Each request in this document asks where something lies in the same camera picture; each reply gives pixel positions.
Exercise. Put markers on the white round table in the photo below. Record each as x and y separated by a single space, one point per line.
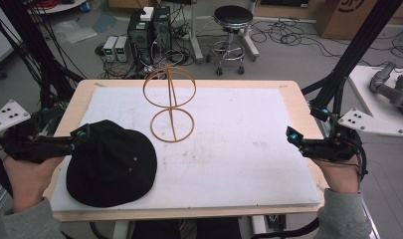
58 6

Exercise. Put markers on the white desk leg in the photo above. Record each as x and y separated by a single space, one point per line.
196 36

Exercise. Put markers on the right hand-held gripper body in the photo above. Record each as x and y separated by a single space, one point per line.
338 147

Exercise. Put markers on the cardboard box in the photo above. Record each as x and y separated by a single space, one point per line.
355 18

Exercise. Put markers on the person's left hand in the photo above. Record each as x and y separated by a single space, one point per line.
28 181

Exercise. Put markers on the black cap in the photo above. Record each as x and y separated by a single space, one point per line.
112 166

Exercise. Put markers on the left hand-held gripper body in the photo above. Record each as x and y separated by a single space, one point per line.
21 146

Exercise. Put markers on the person's right hand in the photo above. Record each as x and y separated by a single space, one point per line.
341 176

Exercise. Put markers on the clear plastic sheet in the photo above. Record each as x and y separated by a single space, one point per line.
74 31

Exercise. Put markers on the white platform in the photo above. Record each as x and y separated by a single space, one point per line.
361 86

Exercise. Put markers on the white foam mat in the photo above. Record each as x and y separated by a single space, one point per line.
229 159

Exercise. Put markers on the black metal frame stand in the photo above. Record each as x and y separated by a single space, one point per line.
33 49
358 49

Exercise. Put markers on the black computer tower green label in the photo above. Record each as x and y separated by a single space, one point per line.
139 36

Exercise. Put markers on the black round stool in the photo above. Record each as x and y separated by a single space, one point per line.
233 16

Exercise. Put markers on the grey bench power supply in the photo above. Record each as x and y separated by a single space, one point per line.
122 49
110 48

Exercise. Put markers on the white box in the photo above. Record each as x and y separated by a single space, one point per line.
147 14

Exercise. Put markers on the light wooden table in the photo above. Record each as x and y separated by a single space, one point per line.
302 99

